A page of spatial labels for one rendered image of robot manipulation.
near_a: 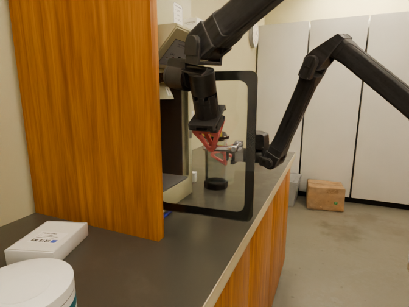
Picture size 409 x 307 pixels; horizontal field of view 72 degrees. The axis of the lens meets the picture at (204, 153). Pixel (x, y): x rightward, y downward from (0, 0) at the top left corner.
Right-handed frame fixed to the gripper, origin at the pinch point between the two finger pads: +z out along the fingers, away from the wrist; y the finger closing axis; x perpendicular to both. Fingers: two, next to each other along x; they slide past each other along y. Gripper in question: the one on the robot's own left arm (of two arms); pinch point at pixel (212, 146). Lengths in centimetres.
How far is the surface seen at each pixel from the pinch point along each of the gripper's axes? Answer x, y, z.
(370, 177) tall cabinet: 103, -242, 206
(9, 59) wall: -66, -9, -21
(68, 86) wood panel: -41.7, -3.9, -14.6
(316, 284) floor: 39, -65, 163
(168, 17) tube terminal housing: -21.0, -33.0, -24.8
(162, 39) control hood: -15.1, -14.4, -22.8
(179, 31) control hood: -11.1, -17.2, -23.9
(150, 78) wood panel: -14.4, -2.8, -17.0
